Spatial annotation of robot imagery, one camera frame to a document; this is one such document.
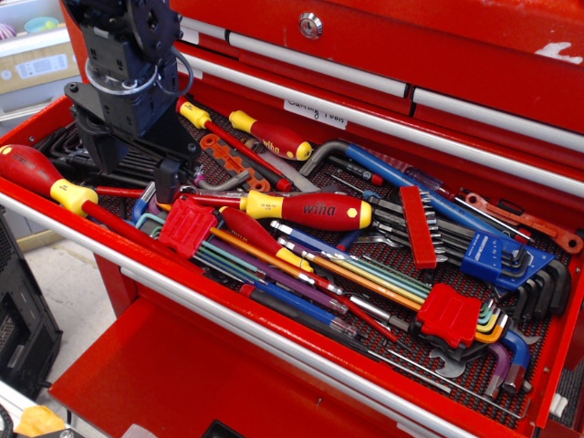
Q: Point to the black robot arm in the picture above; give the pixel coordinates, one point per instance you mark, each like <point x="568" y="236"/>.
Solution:
<point x="121" y="34"/>

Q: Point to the red yellow Wiha screwdriver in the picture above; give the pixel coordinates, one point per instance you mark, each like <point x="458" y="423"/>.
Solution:
<point x="324" y="211"/>

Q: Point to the transparent blue screwdriver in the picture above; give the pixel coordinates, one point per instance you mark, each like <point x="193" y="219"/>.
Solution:
<point x="431" y="182"/>

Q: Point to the slim red yellow screwdriver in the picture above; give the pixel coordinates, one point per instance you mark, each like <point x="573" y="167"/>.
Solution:
<point x="247" y="234"/>

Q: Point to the white paper label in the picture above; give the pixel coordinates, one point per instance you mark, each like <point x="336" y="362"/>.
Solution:
<point x="315" y="114"/>

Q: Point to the black hex key set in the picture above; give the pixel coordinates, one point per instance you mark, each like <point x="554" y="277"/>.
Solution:
<point x="98" y="156"/>

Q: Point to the blue hex key holder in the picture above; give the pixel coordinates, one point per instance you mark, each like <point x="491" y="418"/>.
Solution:
<point x="503" y="262"/>

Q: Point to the large blue sleeved hex key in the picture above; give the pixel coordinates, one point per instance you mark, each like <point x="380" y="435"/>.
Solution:
<point x="396" y="178"/>

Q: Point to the thin red yellow screwdriver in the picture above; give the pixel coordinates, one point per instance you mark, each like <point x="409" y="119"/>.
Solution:
<point x="200" y="119"/>

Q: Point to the steel open end wrench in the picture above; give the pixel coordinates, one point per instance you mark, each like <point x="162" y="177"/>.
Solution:
<point x="454" y="360"/>

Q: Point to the cardboard box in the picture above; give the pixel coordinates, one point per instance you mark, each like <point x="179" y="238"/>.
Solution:
<point x="34" y="59"/>

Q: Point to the black computer case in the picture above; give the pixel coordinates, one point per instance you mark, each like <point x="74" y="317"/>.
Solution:
<point x="30" y="336"/>

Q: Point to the large red yellow screwdriver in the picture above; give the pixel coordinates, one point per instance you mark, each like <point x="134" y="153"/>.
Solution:
<point x="45" y="178"/>

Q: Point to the orange adjustable wrench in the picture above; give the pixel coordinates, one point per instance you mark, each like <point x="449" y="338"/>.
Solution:
<point x="567" y="240"/>

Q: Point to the short red yellow screwdriver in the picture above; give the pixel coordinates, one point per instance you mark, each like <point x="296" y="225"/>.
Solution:
<point x="280" y="140"/>

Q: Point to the red hex key holder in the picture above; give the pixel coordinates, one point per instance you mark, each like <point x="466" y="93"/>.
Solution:
<point x="188" y="224"/>
<point x="450" y="316"/>

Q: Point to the red bit holder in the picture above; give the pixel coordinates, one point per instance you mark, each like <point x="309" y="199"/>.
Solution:
<point x="424" y="256"/>

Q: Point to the open red tool drawer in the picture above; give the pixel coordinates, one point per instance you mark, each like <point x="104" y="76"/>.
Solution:
<point x="397" y="380"/>

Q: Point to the orange grey key holder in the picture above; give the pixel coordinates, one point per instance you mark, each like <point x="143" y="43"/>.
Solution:
<point x="233" y="162"/>

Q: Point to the lower open red drawer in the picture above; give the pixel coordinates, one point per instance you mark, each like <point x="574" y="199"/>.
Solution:
<point x="176" y="376"/>

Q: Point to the chest key lock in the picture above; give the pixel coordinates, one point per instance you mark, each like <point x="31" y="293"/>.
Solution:
<point x="310" y="25"/>

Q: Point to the large black hex keys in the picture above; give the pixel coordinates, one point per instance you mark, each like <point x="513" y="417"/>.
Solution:
<point x="545" y="294"/>

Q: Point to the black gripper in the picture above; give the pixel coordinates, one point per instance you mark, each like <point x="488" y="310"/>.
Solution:
<point x="142" y="107"/>

